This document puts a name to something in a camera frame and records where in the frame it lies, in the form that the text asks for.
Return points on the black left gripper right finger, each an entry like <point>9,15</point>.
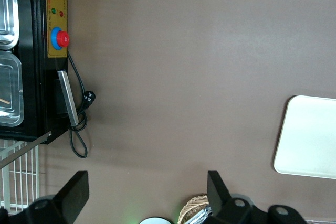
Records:
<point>223,208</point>

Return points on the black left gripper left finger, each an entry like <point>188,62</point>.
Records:
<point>68,203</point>

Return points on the silver foil tray stack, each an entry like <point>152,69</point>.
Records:
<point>200,216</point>

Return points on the cream plastic tray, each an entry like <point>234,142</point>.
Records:
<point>309,134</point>

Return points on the light woven wicker basket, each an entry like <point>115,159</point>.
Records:
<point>193,205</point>

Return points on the thin silver metal strip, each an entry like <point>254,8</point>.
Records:
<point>26,149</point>

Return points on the steel food pan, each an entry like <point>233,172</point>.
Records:
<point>8,11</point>
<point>10,87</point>

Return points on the black machine yellow panel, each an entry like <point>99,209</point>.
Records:
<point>34,77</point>

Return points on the red emergency stop button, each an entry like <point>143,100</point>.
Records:
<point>61,39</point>

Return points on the red indicator lamp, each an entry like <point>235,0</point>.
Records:
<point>61,13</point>

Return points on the green indicator lamp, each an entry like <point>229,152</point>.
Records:
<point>53,11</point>

